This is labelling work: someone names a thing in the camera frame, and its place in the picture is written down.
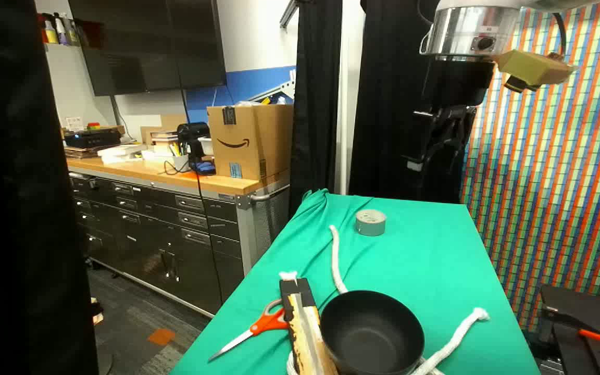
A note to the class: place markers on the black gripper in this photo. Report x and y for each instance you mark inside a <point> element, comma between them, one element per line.
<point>459,81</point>

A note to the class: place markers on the grey duct tape roll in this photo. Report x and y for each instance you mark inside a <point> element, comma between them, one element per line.
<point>370,222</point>

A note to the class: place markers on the black bowl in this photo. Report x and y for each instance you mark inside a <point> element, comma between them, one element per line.
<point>373,334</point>

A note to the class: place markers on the black curtain behind robot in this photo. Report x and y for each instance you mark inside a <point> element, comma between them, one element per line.
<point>386,104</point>

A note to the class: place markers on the multicoloured patterned backdrop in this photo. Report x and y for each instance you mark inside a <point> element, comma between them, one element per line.
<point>557,201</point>

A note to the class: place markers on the green table cloth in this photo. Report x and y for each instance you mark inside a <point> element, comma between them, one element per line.
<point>411,277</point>

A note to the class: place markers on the narrow black curtain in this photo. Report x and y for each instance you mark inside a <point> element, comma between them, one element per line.
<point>315,96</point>

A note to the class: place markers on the brown cardboard shipping box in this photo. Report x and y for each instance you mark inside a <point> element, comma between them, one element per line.
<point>248,142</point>

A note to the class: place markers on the wooden block with black strip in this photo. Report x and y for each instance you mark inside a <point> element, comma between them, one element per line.
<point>307,334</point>

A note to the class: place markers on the black side table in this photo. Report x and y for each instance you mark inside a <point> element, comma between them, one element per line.
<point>592,347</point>

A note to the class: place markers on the black device on workbench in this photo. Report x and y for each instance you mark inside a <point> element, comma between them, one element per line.
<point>191,138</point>

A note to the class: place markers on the small tan cardboard box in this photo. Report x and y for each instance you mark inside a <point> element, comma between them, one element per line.
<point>161,134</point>

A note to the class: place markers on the dark workbench with wooden top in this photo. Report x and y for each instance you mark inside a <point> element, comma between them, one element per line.
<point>155,215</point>

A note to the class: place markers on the white tray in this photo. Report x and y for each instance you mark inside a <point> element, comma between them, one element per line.
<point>121,154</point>

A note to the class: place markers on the black toolbox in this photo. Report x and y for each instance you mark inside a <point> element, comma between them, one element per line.
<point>92,138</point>

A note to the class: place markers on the bottles on shelf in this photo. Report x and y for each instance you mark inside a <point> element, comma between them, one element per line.
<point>55,29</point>

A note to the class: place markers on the wide black curtain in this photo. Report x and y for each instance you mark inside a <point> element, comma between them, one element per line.
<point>15,187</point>

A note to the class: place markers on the olive wrist camera box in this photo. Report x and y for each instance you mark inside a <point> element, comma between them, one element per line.
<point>532,67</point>

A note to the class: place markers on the black wall monitor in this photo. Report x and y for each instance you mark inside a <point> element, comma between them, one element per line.
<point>148,42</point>

